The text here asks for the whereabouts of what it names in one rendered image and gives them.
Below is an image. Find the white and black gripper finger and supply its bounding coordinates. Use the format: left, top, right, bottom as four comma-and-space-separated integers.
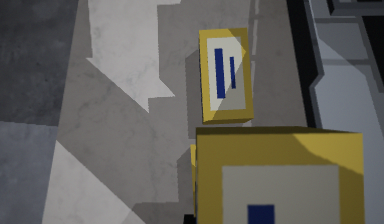
183, 214, 196, 224

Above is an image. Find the yellow butter carton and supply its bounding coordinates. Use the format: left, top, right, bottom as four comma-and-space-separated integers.
199, 27, 254, 125
195, 126, 365, 224
190, 144, 196, 217

